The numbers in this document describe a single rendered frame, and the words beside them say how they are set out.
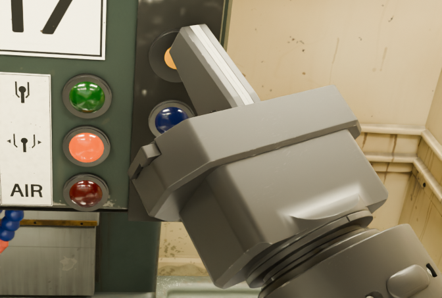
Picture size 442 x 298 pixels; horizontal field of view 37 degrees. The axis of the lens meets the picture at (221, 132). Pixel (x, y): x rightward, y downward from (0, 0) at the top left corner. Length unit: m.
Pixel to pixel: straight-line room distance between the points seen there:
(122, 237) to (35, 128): 0.90
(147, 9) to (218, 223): 0.13
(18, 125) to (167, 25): 0.10
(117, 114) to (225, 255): 0.13
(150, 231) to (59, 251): 0.17
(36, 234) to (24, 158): 0.85
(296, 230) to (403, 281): 0.05
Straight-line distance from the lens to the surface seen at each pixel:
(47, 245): 1.26
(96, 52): 0.36
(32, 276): 1.31
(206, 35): 0.34
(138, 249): 1.30
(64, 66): 0.37
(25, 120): 0.39
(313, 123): 0.31
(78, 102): 0.37
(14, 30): 0.36
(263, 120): 0.30
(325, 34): 1.51
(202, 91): 0.33
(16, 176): 0.41
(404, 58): 1.60
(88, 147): 0.38
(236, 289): 1.81
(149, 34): 0.36
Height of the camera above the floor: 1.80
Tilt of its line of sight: 28 degrees down
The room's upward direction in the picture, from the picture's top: 7 degrees clockwise
